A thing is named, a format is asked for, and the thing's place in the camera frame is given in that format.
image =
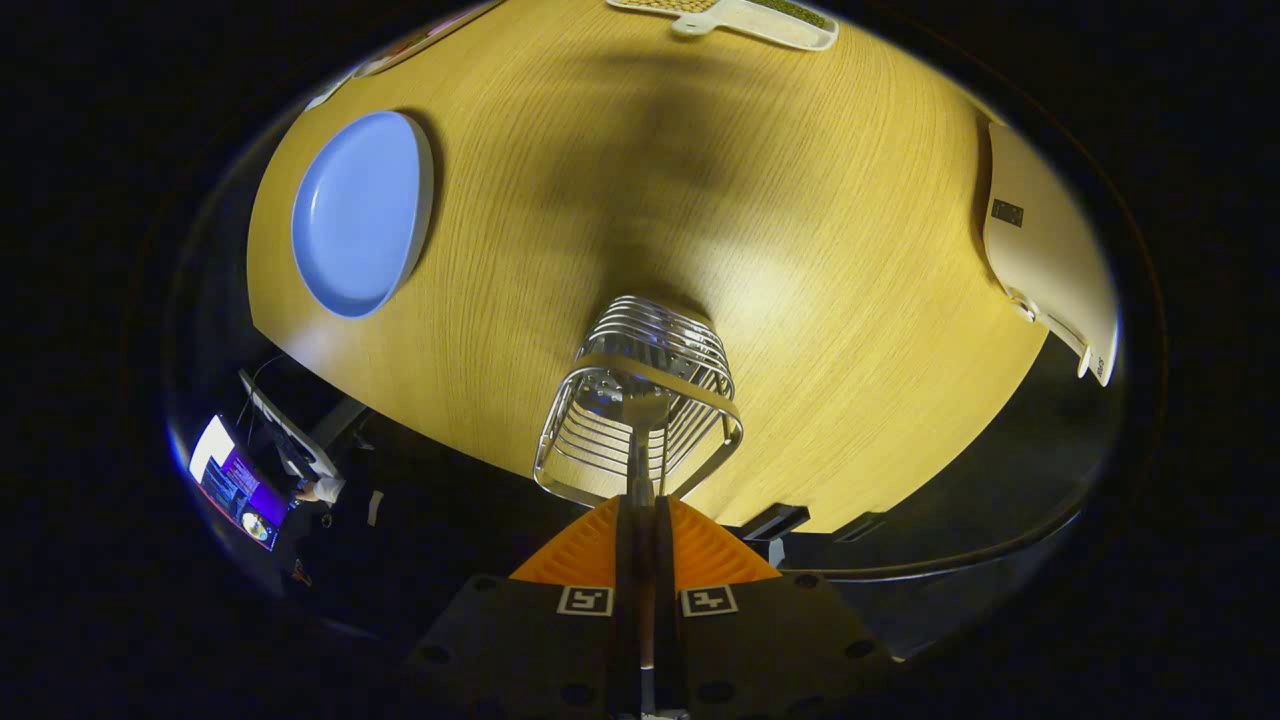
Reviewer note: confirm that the white toaster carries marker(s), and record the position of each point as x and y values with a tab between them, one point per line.
1050	250

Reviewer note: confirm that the white divided dish with beans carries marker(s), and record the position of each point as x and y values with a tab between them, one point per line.
760	22

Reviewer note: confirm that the plate with steak and vegetables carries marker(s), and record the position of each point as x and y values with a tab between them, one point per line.
420	40

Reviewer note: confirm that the glowing computer screen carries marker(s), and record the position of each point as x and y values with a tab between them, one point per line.
235	480

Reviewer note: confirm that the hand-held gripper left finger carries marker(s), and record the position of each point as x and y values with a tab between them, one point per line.
625	560

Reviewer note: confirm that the grey laptop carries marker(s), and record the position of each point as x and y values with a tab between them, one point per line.
290	435

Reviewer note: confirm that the blue round plate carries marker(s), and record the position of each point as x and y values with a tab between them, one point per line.
355	210

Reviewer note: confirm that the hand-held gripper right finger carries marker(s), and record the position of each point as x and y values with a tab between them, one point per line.
665	560

